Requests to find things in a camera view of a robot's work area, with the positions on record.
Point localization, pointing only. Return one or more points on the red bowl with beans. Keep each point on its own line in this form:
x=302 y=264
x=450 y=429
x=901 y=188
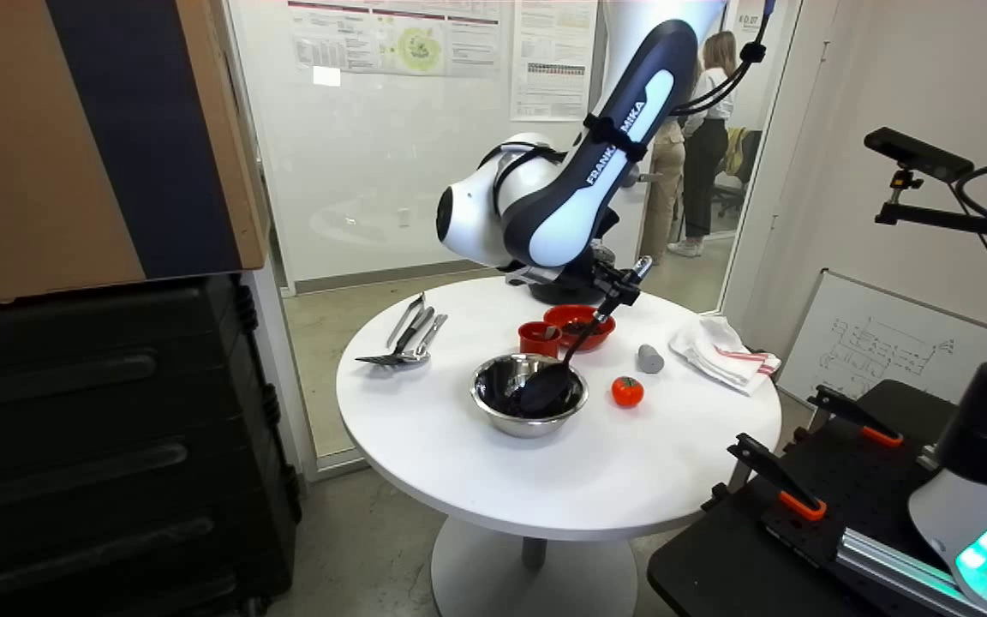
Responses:
x=579 y=326

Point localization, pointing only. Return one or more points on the orange black clamp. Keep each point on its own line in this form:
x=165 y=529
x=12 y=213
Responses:
x=855 y=413
x=787 y=496

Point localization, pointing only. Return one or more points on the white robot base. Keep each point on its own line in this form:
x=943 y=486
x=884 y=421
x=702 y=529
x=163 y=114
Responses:
x=983 y=526

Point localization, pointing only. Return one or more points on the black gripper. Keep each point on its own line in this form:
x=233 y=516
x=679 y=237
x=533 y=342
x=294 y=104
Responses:
x=587 y=283

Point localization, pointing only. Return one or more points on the orange toy tomato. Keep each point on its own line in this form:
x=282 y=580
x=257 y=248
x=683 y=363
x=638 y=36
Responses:
x=623 y=392

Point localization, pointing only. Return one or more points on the aluminium rail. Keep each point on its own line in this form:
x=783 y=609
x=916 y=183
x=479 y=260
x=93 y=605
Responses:
x=896 y=580

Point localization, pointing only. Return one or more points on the metal tongs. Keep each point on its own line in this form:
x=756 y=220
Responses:
x=411 y=339

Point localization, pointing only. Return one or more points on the silver metal bowl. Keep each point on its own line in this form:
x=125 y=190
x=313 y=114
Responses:
x=491 y=397

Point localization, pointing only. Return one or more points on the white red striped towel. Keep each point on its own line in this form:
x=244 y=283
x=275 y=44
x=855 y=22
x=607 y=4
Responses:
x=717 y=351

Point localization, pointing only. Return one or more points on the black perforated breadboard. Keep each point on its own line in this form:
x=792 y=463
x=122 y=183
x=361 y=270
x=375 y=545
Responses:
x=739 y=559

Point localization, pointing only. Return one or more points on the grey small pouch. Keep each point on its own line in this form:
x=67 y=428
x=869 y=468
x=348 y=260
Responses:
x=647 y=357

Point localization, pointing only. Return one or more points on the black camera on stand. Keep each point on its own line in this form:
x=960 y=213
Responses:
x=916 y=155

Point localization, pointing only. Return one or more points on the white whiteboard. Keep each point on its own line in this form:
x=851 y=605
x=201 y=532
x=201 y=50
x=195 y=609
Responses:
x=855 y=339

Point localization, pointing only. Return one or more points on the orange black clamp left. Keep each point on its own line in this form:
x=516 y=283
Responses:
x=787 y=496

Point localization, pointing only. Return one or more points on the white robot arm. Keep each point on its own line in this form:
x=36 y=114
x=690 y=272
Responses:
x=536 y=213

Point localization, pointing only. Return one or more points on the white round table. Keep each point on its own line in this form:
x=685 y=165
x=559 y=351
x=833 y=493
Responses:
x=542 y=526

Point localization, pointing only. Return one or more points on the cardboard box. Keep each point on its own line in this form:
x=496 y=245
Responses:
x=125 y=152

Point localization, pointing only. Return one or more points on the black storage case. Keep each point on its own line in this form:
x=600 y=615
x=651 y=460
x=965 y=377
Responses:
x=141 y=470

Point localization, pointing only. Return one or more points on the person in white shirt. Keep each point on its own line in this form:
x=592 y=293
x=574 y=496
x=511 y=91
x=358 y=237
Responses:
x=702 y=144

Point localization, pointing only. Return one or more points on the red cup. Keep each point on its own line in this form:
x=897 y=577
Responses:
x=539 y=339

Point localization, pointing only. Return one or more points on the orange black clamp right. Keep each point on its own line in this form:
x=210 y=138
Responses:
x=855 y=413

